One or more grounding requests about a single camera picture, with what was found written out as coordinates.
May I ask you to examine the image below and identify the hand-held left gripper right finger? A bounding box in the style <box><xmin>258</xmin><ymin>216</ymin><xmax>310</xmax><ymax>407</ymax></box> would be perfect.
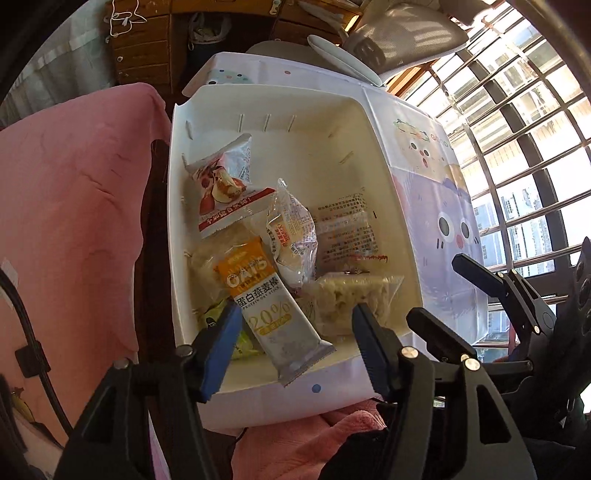
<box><xmin>352</xmin><ymin>302</ymin><xmax>539</xmax><ymax>480</ymax></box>

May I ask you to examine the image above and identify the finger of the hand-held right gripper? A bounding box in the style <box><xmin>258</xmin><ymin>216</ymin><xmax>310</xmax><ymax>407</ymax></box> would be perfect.
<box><xmin>451</xmin><ymin>253</ymin><xmax>557</xmax><ymax>344</ymax></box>
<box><xmin>406</xmin><ymin>307</ymin><xmax>534</xmax><ymax>374</ymax></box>

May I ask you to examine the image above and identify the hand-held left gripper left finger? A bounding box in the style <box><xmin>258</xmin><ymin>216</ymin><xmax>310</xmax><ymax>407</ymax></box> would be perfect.
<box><xmin>58</xmin><ymin>300</ymin><xmax>244</xmax><ymax>480</ymax></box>

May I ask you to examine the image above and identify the green snack packet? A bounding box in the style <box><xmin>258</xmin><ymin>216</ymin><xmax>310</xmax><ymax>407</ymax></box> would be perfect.
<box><xmin>196</xmin><ymin>298</ymin><xmax>262</xmax><ymax>361</ymax></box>

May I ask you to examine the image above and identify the clear bag of pale crisps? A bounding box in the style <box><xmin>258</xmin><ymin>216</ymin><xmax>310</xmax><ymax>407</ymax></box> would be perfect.
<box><xmin>307</xmin><ymin>272</ymin><xmax>404</xmax><ymax>340</ymax></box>

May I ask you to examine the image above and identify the orange white oat bar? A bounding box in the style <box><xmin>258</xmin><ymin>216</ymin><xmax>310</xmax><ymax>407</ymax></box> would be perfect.
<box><xmin>215</xmin><ymin>236</ymin><xmax>337</xmax><ymax>387</ymax></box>

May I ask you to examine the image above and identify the clear packet with printed text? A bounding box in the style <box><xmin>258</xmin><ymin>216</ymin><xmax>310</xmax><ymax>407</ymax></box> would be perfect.
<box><xmin>314</xmin><ymin>191</ymin><xmax>386</xmax><ymax>278</ymax></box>

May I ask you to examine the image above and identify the clear packet with white label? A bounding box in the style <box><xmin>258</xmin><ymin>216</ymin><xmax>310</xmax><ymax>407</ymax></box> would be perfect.
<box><xmin>261</xmin><ymin>178</ymin><xmax>319</xmax><ymax>289</ymax></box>

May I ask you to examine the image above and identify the white plastic bin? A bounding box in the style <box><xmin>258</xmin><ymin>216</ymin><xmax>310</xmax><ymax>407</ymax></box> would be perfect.
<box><xmin>168</xmin><ymin>83</ymin><xmax>426</xmax><ymax>407</ymax></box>

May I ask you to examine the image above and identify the printed cartoon tablecloth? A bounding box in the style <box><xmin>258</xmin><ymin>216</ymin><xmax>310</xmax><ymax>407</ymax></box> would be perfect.
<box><xmin>150</xmin><ymin>52</ymin><xmax>490</xmax><ymax>435</ymax></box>

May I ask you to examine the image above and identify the grilled window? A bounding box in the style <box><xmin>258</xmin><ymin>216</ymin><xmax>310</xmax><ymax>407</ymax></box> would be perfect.
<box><xmin>388</xmin><ymin>0</ymin><xmax>591</xmax><ymax>365</ymax></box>

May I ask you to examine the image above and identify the red white apple chip packet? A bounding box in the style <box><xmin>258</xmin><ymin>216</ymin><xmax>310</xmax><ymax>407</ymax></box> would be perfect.
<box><xmin>185</xmin><ymin>134</ymin><xmax>277</xmax><ymax>240</ymax></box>

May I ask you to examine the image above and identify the yellow object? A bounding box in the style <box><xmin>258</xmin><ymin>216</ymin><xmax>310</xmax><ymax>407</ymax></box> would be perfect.
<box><xmin>9</xmin><ymin>388</ymin><xmax>38</xmax><ymax>423</ymax></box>

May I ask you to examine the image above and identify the grey mesh office chair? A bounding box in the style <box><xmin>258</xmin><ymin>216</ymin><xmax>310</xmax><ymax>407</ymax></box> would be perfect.
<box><xmin>247</xmin><ymin>0</ymin><xmax>485</xmax><ymax>88</ymax></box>

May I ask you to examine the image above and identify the wooden desk with drawers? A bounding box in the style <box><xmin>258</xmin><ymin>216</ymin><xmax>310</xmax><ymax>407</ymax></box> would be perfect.
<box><xmin>108</xmin><ymin>0</ymin><xmax>361</xmax><ymax>88</ymax></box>

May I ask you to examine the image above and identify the blue trash bin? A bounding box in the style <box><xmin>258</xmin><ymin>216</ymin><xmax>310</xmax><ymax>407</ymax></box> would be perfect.
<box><xmin>187</xmin><ymin>11</ymin><xmax>232</xmax><ymax>61</ymax></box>

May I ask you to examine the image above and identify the white lace curtain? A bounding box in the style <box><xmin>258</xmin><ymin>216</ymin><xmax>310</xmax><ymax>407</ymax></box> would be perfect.
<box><xmin>18</xmin><ymin>0</ymin><xmax>116</xmax><ymax>116</ymax></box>

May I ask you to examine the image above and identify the black cable clip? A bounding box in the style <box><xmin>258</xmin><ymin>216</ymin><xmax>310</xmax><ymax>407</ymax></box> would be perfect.
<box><xmin>15</xmin><ymin>340</ymin><xmax>51</xmax><ymax>378</ymax></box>

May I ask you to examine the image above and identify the black cable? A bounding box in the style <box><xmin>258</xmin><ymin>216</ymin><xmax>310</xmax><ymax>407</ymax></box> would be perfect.
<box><xmin>0</xmin><ymin>268</ymin><xmax>75</xmax><ymax>435</ymax></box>

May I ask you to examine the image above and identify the white charging cable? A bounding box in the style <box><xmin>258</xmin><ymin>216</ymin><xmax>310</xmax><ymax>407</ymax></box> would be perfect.
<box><xmin>108</xmin><ymin>0</ymin><xmax>148</xmax><ymax>42</ymax></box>

